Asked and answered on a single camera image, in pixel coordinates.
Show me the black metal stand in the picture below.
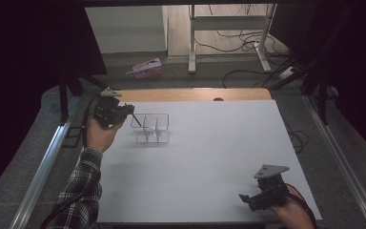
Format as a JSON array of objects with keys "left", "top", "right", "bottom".
[
  {"left": 57, "top": 70, "right": 119, "bottom": 126},
  {"left": 269, "top": 4, "right": 355, "bottom": 126}
]

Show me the wooden table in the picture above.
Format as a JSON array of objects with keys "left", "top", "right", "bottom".
[{"left": 115, "top": 88, "right": 273, "bottom": 103}]

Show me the right hand-held gripper cable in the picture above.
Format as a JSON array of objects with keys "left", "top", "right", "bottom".
[{"left": 285, "top": 183, "right": 318, "bottom": 229}]

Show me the white power strip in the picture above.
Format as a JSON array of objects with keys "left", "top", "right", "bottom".
[{"left": 278, "top": 65, "right": 297, "bottom": 80}]

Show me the aluminium rail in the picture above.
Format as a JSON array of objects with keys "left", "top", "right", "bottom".
[
  {"left": 9, "top": 95, "right": 81, "bottom": 229},
  {"left": 302, "top": 94, "right": 366, "bottom": 229}
]

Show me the pink packet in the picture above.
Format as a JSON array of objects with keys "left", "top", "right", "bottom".
[{"left": 125, "top": 57, "right": 165, "bottom": 79}]

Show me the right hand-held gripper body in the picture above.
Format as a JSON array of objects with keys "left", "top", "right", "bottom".
[{"left": 248, "top": 163, "right": 291, "bottom": 212}]

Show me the left hand-held gripper cable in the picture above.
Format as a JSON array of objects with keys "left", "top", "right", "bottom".
[{"left": 39, "top": 94, "right": 104, "bottom": 229}]

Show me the black rectangular frame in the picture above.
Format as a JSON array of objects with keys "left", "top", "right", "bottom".
[{"left": 61, "top": 125, "right": 85, "bottom": 149}]

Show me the hand-held gripper cable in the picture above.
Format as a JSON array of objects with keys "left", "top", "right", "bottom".
[
  {"left": 39, "top": 94, "right": 104, "bottom": 229},
  {"left": 285, "top": 183, "right": 318, "bottom": 229}
]

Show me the black floor cable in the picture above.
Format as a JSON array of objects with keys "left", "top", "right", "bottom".
[
  {"left": 221, "top": 69, "right": 282, "bottom": 90},
  {"left": 193, "top": 28, "right": 289, "bottom": 54},
  {"left": 284, "top": 122, "right": 310, "bottom": 155}
]

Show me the black pen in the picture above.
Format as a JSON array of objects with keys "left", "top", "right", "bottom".
[{"left": 132, "top": 112, "right": 143, "bottom": 128}]

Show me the white cabinet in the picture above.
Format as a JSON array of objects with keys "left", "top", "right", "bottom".
[{"left": 85, "top": 5, "right": 170, "bottom": 54}]

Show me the clear acrylic divided organizer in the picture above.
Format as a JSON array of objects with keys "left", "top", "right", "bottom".
[{"left": 130, "top": 113, "right": 172, "bottom": 144}]

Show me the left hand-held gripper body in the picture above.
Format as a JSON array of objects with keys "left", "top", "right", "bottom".
[{"left": 92, "top": 87, "right": 129, "bottom": 130}]

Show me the person's left hand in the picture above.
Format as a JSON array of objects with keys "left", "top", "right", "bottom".
[{"left": 85, "top": 116, "right": 126, "bottom": 154}]

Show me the dark curtain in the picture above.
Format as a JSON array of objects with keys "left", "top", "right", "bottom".
[
  {"left": 0, "top": 0, "right": 109, "bottom": 205},
  {"left": 269, "top": 0, "right": 366, "bottom": 165}
]

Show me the white desk frame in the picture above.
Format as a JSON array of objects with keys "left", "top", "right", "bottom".
[{"left": 188, "top": 3, "right": 278, "bottom": 75}]

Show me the white table mat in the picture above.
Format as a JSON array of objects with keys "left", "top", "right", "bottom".
[{"left": 94, "top": 99, "right": 323, "bottom": 224}]

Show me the person's right hand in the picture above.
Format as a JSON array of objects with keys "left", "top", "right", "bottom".
[{"left": 268, "top": 184, "right": 316, "bottom": 229}]

